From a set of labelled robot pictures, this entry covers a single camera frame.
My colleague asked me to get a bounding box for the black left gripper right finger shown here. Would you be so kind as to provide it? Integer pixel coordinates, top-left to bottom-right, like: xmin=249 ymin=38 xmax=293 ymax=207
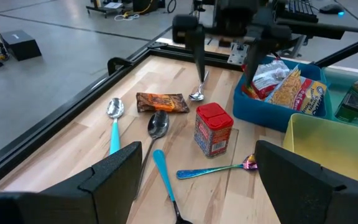
xmin=255 ymin=139 xmax=358 ymax=224

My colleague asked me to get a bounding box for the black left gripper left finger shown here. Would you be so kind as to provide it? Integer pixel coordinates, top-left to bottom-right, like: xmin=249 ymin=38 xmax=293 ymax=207
xmin=0 ymin=141 xmax=143 ymax=224

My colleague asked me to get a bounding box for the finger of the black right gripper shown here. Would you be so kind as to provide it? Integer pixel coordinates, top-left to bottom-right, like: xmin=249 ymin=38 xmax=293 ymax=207
xmin=186 ymin=25 xmax=206 ymax=83
xmin=246 ymin=39 xmax=279 ymax=86

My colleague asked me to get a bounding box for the silver red snack packet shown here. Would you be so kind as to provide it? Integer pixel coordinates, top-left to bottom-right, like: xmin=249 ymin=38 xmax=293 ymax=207
xmin=242 ymin=59 xmax=291 ymax=100

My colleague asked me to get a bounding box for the beef ramen noodle packet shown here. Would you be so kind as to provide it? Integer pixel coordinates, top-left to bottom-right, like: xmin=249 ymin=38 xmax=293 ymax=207
xmin=264 ymin=65 xmax=328 ymax=116

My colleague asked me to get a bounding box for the yellow translucent plastic bin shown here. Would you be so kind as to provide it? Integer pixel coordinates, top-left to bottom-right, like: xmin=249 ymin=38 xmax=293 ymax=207
xmin=283 ymin=113 xmax=358 ymax=189

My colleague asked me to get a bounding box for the plain silver spoon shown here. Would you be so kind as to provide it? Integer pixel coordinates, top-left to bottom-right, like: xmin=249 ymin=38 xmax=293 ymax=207
xmin=188 ymin=70 xmax=210 ymax=102

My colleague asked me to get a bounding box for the blue plastic bin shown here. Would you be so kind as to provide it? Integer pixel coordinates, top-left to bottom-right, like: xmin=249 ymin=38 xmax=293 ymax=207
xmin=232 ymin=55 xmax=332 ymax=133

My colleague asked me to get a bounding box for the orange brown candy wrapper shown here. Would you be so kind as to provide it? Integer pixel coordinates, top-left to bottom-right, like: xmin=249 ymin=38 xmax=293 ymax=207
xmin=135 ymin=92 xmax=190 ymax=113

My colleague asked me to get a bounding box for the black computer keyboard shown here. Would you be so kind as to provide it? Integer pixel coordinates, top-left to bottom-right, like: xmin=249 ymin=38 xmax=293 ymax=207
xmin=286 ymin=0 xmax=319 ymax=23

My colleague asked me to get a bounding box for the green translucent plastic bin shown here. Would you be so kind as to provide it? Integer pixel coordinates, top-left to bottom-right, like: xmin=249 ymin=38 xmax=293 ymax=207
xmin=321 ymin=67 xmax=358 ymax=131

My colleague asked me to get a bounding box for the all-black metal spoon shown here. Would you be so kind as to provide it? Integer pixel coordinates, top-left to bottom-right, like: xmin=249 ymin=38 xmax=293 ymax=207
xmin=134 ymin=110 xmax=170 ymax=200

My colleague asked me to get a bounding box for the black computer mouse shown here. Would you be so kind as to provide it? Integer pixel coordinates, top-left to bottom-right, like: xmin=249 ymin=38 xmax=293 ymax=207
xmin=318 ymin=3 xmax=345 ymax=16

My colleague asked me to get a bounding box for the low equipment cart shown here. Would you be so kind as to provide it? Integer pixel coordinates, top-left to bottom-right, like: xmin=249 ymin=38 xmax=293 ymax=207
xmin=85 ymin=0 xmax=167 ymax=19

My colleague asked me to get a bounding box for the iridescent rainbow spoon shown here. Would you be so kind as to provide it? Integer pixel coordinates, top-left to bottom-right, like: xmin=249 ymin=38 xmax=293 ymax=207
xmin=175 ymin=154 xmax=259 ymax=180

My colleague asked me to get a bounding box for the green-lid spice jar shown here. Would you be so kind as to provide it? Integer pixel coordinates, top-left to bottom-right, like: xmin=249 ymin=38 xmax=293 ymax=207
xmin=334 ymin=71 xmax=358 ymax=123

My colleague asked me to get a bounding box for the black box on floor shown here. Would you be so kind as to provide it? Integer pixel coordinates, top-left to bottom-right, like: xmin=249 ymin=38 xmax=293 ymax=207
xmin=1 ymin=29 xmax=42 ymax=62

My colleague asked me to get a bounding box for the silver spoon turquoise handle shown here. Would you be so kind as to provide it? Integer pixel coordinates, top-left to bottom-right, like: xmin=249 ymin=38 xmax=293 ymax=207
xmin=106 ymin=97 xmax=126 ymax=156

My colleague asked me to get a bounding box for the black aluminium table frame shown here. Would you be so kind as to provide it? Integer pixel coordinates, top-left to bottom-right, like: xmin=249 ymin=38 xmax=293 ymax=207
xmin=0 ymin=32 xmax=358 ymax=190

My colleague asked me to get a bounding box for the black spoon teal handle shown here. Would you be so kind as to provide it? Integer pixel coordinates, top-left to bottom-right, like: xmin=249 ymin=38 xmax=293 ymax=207
xmin=152 ymin=149 xmax=194 ymax=224

